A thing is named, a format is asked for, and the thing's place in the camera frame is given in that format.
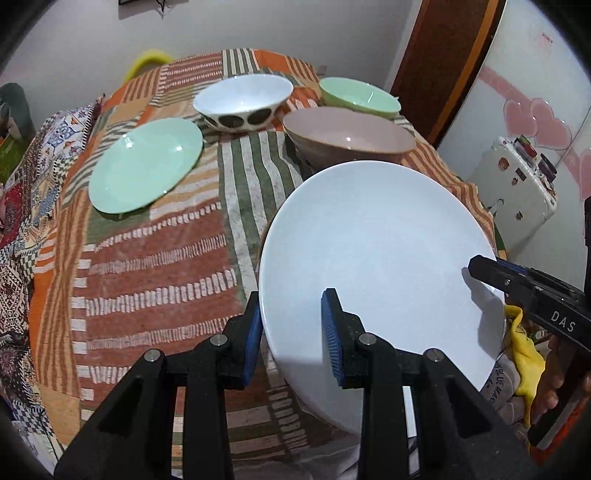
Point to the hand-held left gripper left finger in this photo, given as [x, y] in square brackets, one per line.
[251, 332]

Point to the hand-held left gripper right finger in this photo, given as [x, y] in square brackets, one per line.
[330, 332]

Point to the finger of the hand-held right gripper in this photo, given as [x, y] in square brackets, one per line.
[545, 309]
[512, 266]

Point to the large white plate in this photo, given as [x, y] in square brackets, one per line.
[383, 240]

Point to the light green plate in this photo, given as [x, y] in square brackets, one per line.
[143, 164]

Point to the pink beige bowl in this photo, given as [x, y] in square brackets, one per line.
[341, 129]

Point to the white bowl with black spots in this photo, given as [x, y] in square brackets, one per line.
[240, 94]

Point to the person's right hand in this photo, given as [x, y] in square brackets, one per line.
[556, 369]

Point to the yellow cloth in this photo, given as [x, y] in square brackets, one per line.
[526, 360]

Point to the grey printed cloth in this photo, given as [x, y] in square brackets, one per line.
[503, 392]

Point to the white appliance with stickers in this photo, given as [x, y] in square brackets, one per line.
[508, 184]

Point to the striped patchwork tablecloth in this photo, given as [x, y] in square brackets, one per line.
[161, 258]

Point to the brown wooden door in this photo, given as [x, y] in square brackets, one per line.
[438, 69]

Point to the light green bowl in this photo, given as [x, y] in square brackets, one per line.
[355, 94]

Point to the patterned quilt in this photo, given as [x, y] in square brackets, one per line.
[18, 258]

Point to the yellow curved object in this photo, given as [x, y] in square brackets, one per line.
[138, 60]

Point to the grey green stuffed toy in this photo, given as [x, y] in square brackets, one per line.
[14, 106]

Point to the dark wall frame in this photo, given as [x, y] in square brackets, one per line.
[138, 2]

